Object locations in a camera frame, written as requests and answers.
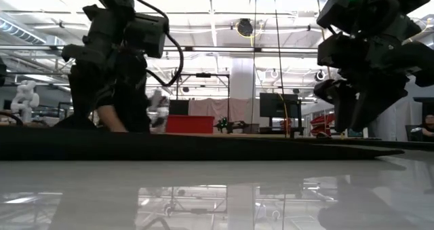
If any black ceiling cable reel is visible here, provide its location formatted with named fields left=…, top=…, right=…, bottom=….
left=236, top=18, right=254, bottom=38

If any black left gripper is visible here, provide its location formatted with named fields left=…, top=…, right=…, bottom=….
left=55, top=4, right=152, bottom=133

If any red bin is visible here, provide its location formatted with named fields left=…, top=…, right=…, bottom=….
left=165, top=114, right=216, bottom=134

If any silver ventilation duct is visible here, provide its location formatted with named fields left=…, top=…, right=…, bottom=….
left=0, top=18, right=47, bottom=45

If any red object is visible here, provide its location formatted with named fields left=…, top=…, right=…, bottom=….
left=310, top=113, right=337, bottom=136

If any green and black robot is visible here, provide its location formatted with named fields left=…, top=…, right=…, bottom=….
left=215, top=117, right=250, bottom=134

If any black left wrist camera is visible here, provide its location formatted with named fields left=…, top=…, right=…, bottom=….
left=125, top=12, right=170, bottom=60

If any beige hanging cloth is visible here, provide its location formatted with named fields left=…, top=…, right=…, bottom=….
left=188, top=97, right=252, bottom=123

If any black hanging cable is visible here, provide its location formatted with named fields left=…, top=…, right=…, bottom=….
left=273, top=0, right=289, bottom=136

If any black stand frame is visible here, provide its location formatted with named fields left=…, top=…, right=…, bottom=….
left=175, top=72, right=231, bottom=122

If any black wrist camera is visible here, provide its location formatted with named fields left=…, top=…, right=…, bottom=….
left=125, top=12, right=170, bottom=60
left=316, top=0, right=366, bottom=30

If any black square panel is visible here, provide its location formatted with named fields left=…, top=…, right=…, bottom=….
left=168, top=99, right=190, bottom=116

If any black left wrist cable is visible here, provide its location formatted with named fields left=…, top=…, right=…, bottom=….
left=132, top=0, right=184, bottom=88

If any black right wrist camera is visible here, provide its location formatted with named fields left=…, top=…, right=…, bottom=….
left=316, top=0, right=366, bottom=30

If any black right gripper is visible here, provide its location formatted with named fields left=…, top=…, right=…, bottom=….
left=313, top=0, right=434, bottom=133

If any person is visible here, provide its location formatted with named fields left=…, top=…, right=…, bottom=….
left=96, top=87, right=130, bottom=133
left=410, top=113, right=434, bottom=138

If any black monitor on stand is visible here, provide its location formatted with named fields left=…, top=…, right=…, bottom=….
left=259, top=92, right=304, bottom=136

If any black towel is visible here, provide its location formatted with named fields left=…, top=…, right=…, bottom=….
left=0, top=126, right=406, bottom=161

